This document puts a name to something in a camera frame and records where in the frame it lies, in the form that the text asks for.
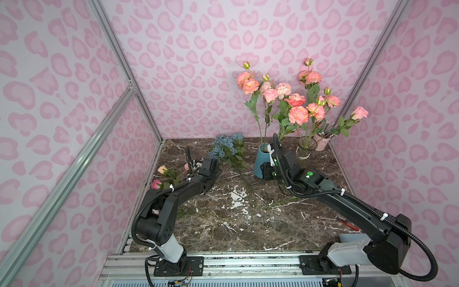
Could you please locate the small magenta flower stem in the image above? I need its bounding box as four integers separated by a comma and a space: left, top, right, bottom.
150, 165, 182, 190

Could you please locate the blue artificial rose bunch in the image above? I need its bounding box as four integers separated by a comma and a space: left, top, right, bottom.
209, 133, 247, 170

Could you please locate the pink artificial rose stem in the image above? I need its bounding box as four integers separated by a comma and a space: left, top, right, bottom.
326, 106, 369, 138

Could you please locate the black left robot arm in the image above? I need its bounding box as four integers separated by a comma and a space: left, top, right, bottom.
130, 155, 222, 264

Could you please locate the pink peony spray stem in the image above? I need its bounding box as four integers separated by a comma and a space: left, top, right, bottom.
298, 58, 341, 146

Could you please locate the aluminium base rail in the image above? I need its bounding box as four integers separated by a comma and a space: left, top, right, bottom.
97, 251, 411, 287

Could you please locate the red handled tool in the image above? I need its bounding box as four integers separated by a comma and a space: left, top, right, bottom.
336, 217, 360, 232

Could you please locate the large pink rose stem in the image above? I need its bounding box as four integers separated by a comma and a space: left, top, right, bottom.
284, 93, 306, 107

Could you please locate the aluminium frame post right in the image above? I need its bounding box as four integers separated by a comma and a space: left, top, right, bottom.
336, 0, 412, 121

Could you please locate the aluminium frame post left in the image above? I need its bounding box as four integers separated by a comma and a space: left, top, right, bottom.
87, 0, 164, 143

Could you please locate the pink pencil cup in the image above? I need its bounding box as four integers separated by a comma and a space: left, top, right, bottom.
313, 119, 331, 151

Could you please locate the teal ceramic vase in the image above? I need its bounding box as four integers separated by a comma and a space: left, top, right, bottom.
253, 143, 270, 179

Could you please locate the clear glass vase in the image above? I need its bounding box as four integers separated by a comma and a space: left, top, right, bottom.
295, 136, 317, 168

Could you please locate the diagonal aluminium frame bar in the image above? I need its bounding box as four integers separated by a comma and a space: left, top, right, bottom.
1, 87, 136, 287

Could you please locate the aluminium frame post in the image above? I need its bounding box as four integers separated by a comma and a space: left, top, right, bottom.
87, 0, 164, 143
336, 0, 412, 121

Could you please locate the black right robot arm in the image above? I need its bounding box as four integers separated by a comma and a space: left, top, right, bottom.
261, 134, 439, 282

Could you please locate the pale pink rose spray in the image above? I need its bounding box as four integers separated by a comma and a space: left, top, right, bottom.
276, 83, 292, 99

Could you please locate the pink rosebud stem pair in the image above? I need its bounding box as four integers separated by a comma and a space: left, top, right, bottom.
259, 74, 278, 137

